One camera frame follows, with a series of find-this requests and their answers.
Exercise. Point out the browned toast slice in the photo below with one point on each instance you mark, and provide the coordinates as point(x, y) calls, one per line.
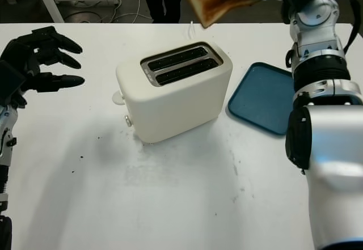
point(212, 0)

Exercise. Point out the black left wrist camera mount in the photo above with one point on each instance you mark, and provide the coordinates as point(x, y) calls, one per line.
point(11, 78)

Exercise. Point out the blue plastic tray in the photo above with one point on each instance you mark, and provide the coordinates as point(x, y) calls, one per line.
point(255, 102)

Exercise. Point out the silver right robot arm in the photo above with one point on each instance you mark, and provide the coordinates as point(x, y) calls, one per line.
point(326, 148)

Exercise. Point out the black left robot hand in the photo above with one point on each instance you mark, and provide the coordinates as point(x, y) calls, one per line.
point(20, 51)

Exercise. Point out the cream white two-slot toaster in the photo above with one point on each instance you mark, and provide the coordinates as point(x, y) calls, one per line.
point(170, 111)

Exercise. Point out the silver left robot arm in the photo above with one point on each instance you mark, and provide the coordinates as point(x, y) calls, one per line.
point(5, 148)

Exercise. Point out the white desk frame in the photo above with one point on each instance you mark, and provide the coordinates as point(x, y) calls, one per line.
point(49, 3)

